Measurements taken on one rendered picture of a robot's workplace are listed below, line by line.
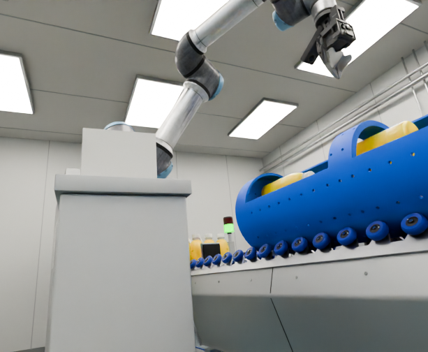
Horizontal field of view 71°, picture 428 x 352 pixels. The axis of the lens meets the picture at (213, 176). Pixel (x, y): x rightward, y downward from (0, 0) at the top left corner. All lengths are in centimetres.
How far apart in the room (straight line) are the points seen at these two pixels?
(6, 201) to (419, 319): 553
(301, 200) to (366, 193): 17
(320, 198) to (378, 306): 25
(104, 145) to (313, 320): 69
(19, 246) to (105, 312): 488
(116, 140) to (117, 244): 30
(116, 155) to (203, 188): 536
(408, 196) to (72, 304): 69
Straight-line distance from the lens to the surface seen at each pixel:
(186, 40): 118
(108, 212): 74
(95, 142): 87
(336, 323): 79
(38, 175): 580
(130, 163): 85
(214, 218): 610
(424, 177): 65
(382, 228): 71
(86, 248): 72
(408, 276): 67
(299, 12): 115
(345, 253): 75
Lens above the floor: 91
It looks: 18 degrees up
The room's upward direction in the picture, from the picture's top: 5 degrees counter-clockwise
